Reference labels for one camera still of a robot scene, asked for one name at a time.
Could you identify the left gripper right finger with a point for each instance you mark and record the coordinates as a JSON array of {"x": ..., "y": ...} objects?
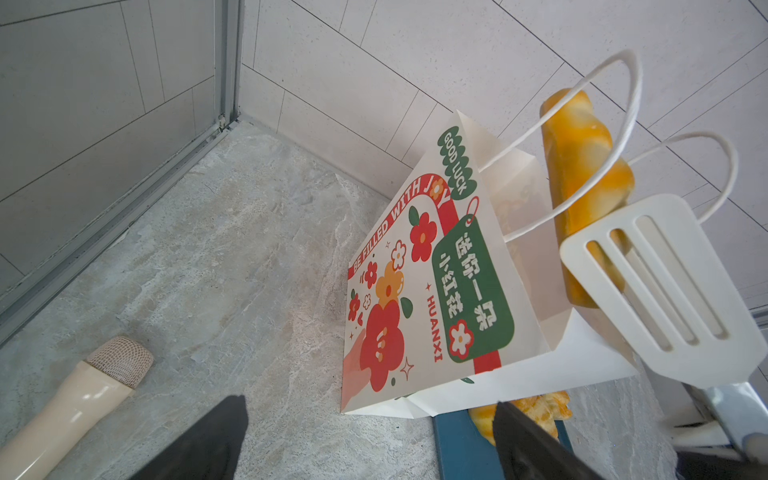
[{"x": 526, "y": 451}]

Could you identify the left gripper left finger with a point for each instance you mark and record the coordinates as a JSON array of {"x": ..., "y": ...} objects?
[{"x": 209, "y": 449}]

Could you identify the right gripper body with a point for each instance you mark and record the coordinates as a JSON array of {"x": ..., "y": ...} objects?
[{"x": 705, "y": 451}]

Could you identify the white paper gift bag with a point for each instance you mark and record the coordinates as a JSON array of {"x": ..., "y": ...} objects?
[{"x": 459, "y": 297}]

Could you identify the white slotted tongs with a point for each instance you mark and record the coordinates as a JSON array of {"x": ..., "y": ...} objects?
[{"x": 653, "y": 272}]

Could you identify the striped long bread front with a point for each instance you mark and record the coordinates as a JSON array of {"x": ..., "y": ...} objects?
[{"x": 576, "y": 144}]

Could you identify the croissant bread centre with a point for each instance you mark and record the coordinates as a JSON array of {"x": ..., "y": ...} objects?
[{"x": 545, "y": 410}]

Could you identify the teal tray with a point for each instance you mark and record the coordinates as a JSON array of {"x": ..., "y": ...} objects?
[{"x": 462, "y": 452}]

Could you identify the beige toy microphone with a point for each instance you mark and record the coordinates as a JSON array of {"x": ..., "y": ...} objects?
[{"x": 95, "y": 388}]

